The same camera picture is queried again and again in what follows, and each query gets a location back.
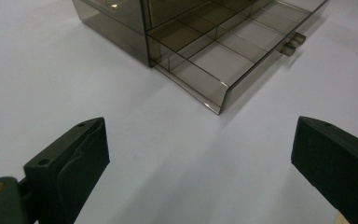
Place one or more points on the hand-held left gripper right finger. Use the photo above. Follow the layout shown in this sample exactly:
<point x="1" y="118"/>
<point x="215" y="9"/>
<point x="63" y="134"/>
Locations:
<point x="338" y="168"/>

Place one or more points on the smoky transparent plastic drawer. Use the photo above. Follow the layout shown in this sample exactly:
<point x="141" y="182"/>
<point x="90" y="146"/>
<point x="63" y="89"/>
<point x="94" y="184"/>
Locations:
<point x="227" y="59"/>

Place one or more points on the smoky transparent drawer cabinet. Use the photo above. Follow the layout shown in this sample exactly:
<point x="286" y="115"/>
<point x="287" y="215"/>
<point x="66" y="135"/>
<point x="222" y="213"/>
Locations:
<point x="118" y="28"/>

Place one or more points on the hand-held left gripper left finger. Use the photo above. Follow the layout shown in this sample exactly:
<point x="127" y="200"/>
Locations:
<point x="71" y="174"/>

